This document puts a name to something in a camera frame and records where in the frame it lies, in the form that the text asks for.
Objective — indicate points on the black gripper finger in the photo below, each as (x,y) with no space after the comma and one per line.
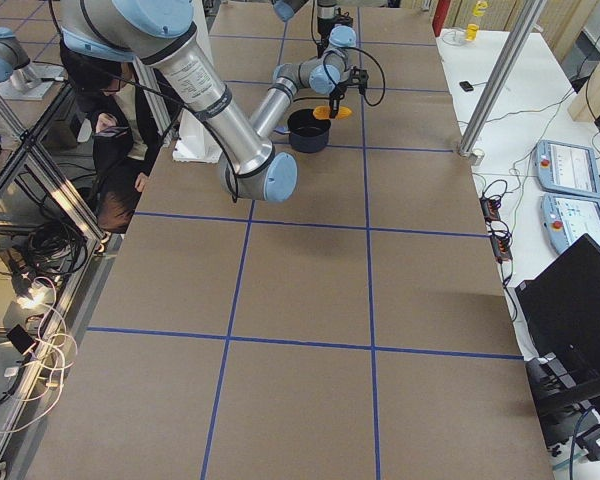
(334,105)

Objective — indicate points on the yellow toy corn cob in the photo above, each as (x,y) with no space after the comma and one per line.
(326,112)

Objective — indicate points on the dark blue cooking pot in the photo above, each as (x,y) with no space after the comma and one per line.
(307,134)

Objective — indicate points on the person's hand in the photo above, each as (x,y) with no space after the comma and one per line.
(104,122)

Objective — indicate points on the small black device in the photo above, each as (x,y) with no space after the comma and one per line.
(466,86)

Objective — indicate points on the yellow cup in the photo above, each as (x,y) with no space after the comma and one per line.
(471,32)

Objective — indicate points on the upper teach pendant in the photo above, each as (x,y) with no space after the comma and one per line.
(566,168)

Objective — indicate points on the teach pendant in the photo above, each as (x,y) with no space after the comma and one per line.
(566,168)
(567,218)

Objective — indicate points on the black orange power strip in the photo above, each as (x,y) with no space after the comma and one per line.
(499,233)

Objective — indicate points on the black smartphone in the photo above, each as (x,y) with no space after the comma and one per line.
(113,132)

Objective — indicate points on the person in black jacket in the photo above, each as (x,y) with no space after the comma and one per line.
(126,139)

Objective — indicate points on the lower teach pendant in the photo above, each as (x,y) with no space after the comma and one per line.
(567,218)

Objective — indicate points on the black laptop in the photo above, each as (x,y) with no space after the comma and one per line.
(562,304)

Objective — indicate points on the black monitor stand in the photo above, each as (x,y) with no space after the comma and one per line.
(566,395)

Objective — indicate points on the black phone on shelf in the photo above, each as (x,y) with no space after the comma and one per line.
(21,339)

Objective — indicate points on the black power adapter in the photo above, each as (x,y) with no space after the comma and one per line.
(590,442)

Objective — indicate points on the aluminium frame post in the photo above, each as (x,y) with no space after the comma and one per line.
(504,64)

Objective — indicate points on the aluminium glass enclosure frame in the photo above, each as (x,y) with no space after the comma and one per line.
(48,243)

